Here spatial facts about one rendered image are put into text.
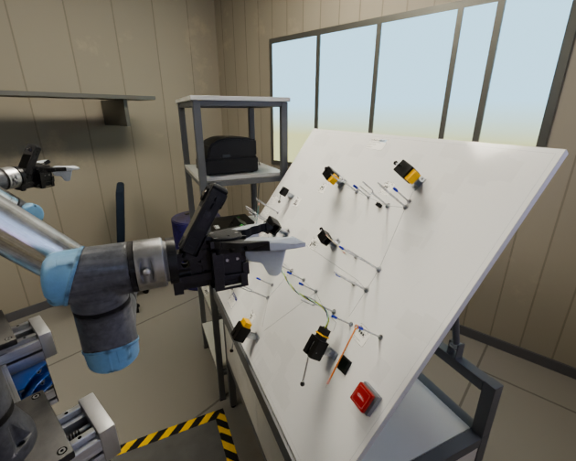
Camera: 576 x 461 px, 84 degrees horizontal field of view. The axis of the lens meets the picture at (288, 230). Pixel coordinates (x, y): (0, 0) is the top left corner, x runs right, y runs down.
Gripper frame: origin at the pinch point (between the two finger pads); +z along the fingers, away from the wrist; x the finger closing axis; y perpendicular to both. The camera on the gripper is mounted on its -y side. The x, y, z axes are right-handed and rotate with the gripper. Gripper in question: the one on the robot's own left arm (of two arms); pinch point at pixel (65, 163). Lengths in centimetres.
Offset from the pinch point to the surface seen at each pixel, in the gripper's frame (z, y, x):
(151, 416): 17, 156, 23
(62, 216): 119, 93, -149
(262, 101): 60, -34, 61
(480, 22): 168, -100, 167
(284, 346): -15, 44, 105
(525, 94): 153, -59, 204
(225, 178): 51, 7, 48
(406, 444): -24, 58, 149
